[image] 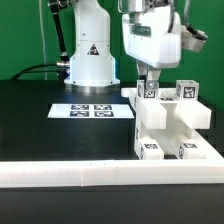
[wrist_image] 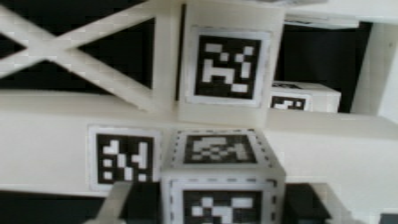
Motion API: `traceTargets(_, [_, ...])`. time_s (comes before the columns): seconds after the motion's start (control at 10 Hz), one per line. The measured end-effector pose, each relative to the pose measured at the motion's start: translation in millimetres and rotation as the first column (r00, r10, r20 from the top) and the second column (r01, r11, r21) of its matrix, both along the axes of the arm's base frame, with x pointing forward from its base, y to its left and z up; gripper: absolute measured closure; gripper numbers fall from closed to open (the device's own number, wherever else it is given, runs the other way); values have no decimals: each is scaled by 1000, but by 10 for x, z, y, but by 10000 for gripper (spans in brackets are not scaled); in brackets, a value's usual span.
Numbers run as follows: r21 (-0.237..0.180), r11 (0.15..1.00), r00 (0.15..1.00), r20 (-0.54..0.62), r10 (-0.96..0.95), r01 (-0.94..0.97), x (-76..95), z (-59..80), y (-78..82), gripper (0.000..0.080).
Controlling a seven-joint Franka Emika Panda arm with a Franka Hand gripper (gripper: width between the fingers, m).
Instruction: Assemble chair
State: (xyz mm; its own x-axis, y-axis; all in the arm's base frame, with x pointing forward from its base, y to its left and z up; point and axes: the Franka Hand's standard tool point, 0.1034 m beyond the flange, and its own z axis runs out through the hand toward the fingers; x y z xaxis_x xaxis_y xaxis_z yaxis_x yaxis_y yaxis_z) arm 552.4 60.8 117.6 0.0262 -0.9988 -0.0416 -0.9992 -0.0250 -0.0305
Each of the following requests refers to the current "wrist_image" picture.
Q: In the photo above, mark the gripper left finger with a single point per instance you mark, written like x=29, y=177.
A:
x=130, y=205

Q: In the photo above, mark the white chair leg with tag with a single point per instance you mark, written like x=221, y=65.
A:
x=304, y=96

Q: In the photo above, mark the white boundary fence frame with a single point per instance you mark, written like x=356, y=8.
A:
x=375, y=98

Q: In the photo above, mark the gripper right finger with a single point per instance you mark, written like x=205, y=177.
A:
x=313, y=206

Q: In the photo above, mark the white tagged cube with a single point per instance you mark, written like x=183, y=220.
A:
x=222, y=178

